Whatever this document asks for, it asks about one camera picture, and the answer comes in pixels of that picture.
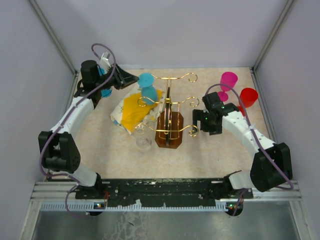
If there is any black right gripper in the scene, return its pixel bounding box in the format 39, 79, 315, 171
192, 109, 222, 136

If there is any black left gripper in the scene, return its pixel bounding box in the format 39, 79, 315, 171
95, 62, 140, 91

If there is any blue wine glass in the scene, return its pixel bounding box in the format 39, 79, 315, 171
137, 73, 158, 106
98, 65, 113, 98

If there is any blue front wine glass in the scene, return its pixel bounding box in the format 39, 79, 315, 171
98, 65, 113, 98

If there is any red wine glass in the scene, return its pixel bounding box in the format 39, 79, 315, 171
237, 87, 259, 117

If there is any magenta wine glass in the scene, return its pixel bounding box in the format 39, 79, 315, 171
217, 71, 238, 102

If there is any clear wine glass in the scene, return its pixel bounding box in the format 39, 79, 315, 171
134, 123, 152, 152

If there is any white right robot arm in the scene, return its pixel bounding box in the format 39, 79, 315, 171
192, 92, 293, 198

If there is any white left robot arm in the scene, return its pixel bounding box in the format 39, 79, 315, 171
38, 60, 139, 199

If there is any yellow white patterned cloth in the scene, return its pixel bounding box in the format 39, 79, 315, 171
110, 83, 163, 135

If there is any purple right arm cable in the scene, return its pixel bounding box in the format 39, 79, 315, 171
203, 83, 295, 217

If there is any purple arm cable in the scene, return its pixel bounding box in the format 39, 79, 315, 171
203, 83, 295, 217
39, 43, 117, 217

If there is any gold wire wine glass rack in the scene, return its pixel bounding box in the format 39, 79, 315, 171
134, 72, 200, 149

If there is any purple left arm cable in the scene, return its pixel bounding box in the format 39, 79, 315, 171
39, 43, 117, 217

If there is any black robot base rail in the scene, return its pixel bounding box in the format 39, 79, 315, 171
74, 177, 253, 208

